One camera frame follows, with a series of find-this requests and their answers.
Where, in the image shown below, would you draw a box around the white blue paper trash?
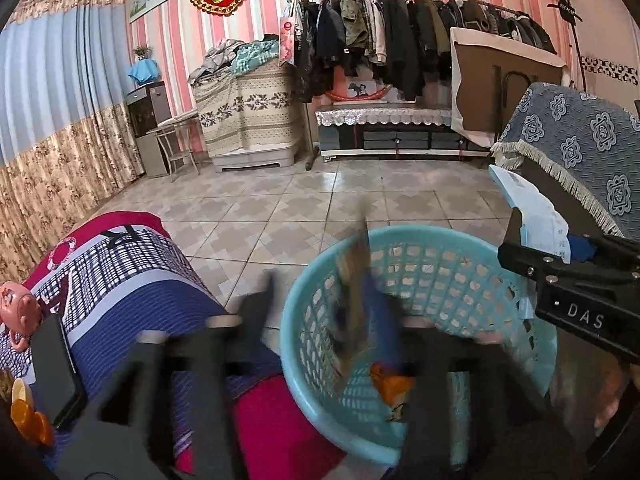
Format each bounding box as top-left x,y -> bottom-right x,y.
488,165 -> 572,326

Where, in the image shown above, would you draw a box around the orange peel piece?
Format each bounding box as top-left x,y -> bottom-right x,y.
369,362 -> 414,422

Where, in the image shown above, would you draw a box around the brown paper trash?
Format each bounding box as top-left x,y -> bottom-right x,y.
330,200 -> 371,391

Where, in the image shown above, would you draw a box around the dark brown cabinet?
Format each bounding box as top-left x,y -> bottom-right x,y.
518,158 -> 611,236

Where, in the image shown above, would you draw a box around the black phone case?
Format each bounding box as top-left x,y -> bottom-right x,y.
30,314 -> 87,430

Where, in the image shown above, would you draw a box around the orange fruit pieces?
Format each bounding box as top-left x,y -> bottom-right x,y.
10,379 -> 54,448

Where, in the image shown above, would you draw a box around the blue fringed patterned cloth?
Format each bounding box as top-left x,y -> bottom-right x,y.
491,82 -> 639,240

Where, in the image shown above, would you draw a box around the striped blue red blanket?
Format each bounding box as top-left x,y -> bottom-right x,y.
1,211 -> 344,479

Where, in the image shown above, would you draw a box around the pink piggy bank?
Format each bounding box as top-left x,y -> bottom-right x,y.
1,281 -> 42,353

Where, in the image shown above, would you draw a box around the light blue plastic basket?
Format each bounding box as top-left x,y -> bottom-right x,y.
280,224 -> 558,466

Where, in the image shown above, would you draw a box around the leaning brown board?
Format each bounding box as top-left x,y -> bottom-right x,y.
450,27 -> 570,148

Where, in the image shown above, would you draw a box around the black tripod stand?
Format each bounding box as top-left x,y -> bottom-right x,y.
548,0 -> 587,91

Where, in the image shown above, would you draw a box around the blue floral curtain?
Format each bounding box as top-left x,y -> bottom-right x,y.
1,0 -> 142,282

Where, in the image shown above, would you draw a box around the low tv bench lace cover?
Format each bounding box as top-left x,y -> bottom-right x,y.
314,103 -> 497,160

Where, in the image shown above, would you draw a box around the small metal folding table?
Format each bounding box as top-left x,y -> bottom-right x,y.
149,110 -> 200,182

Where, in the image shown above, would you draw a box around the hanging dark clothes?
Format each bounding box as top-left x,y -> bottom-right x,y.
284,0 -> 556,103

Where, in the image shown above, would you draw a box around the grey water dispenser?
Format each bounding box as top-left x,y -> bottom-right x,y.
125,81 -> 171,178

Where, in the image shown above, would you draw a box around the blue covered water bottle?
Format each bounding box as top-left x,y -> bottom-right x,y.
128,58 -> 160,86

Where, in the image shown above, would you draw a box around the small potted plant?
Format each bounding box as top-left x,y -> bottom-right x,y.
132,44 -> 152,60

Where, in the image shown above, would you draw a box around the pile of clothes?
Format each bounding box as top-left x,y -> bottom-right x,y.
188,34 -> 279,87

